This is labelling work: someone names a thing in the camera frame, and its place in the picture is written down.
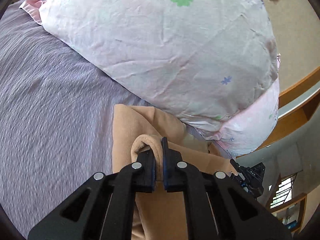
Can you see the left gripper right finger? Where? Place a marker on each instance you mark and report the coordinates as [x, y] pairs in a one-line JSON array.
[[216, 207]]

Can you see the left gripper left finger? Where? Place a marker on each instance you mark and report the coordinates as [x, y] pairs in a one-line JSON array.
[[102, 207]]

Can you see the tan long-sleeve shirt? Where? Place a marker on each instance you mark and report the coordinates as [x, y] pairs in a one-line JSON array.
[[159, 215]]

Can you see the wooden bookshelf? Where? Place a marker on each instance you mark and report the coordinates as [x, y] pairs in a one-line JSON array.
[[285, 206]]

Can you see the wooden headboard with glass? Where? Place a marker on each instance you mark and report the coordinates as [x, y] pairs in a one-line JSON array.
[[297, 105]]

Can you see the lavender bed sheet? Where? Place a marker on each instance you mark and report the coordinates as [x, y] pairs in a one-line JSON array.
[[56, 119]]

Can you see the left floral pink pillow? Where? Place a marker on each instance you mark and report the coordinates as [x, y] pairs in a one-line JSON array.
[[211, 63]]

